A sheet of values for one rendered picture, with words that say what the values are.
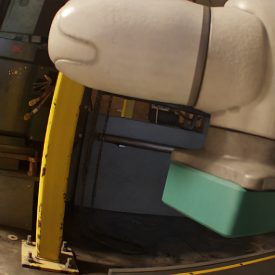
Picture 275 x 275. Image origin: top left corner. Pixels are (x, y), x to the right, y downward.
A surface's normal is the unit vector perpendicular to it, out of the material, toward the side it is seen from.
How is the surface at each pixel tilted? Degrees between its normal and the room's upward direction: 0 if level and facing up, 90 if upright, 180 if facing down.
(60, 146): 90
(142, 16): 80
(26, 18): 90
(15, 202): 90
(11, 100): 90
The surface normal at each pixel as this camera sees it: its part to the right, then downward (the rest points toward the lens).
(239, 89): -0.30, 0.32
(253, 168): 0.08, -0.95
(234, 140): -0.65, -0.16
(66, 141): 0.32, 0.13
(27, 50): 0.61, 0.18
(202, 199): -0.88, -0.15
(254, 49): -0.11, 0.00
